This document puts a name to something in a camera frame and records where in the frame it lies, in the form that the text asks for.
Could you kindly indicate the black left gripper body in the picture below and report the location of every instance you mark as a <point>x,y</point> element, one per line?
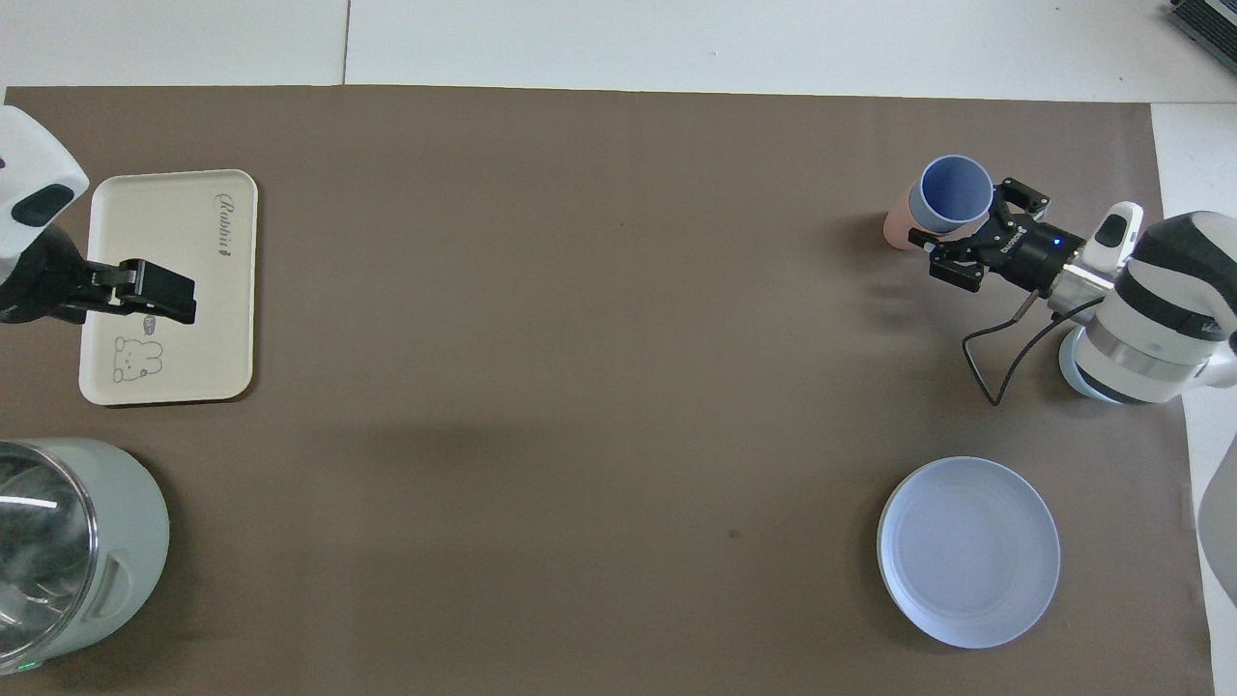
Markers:
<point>43,280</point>

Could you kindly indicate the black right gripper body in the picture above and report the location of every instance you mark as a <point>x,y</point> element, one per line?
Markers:
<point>1029,251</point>

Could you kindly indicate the blue ribbed cup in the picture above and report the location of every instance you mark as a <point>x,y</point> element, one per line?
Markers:
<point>955,193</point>

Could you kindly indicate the pink cup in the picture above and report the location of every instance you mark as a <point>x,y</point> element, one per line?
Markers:
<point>901,227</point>

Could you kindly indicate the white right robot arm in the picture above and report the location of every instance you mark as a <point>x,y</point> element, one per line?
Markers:
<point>1150,319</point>

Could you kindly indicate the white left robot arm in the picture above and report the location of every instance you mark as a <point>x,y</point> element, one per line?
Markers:
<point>29,155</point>

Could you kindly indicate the cream tray with bear print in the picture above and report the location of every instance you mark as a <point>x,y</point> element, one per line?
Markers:
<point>164,222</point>

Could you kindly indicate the light blue bowl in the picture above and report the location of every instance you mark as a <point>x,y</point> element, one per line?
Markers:
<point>1068,362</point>

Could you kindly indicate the pale green cooking pot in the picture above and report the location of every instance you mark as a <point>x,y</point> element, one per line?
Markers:
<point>130,541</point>

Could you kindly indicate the dark grey ribbed device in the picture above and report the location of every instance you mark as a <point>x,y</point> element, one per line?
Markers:
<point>1208,19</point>

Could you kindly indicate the glass pot lid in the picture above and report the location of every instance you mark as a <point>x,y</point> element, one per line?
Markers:
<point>43,541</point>

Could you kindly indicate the blue round plate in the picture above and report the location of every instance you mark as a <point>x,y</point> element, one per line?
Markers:
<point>971,551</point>

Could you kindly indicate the brown table mat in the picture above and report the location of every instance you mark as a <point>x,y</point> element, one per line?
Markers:
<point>580,387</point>

